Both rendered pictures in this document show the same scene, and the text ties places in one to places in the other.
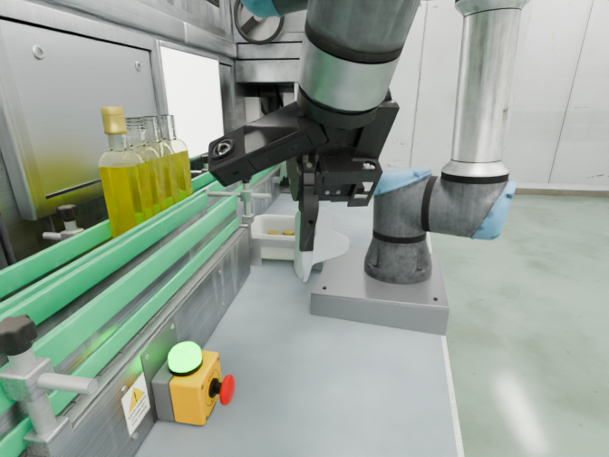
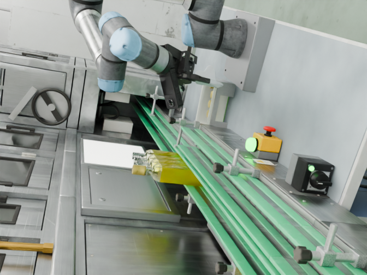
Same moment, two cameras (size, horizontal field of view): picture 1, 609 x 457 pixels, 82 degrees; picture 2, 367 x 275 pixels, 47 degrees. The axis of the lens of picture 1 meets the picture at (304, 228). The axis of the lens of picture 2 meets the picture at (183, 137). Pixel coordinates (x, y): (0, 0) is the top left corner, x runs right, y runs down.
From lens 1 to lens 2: 0.87 m
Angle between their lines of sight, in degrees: 6
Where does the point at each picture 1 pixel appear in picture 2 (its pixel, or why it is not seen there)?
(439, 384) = (289, 31)
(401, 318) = (262, 42)
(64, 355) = not seen: hidden behind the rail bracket
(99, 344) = not seen: hidden behind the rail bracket
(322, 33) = (150, 64)
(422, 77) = not seen: outside the picture
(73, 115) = (129, 197)
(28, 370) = (229, 167)
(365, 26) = (152, 53)
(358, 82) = (162, 57)
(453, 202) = (204, 7)
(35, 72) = (112, 202)
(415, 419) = (297, 46)
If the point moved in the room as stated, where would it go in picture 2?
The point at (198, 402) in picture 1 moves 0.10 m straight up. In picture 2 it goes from (269, 139) to (240, 135)
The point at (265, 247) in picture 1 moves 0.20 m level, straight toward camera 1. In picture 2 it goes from (216, 117) to (235, 114)
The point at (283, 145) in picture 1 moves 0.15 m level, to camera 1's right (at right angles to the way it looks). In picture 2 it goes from (173, 82) to (182, 27)
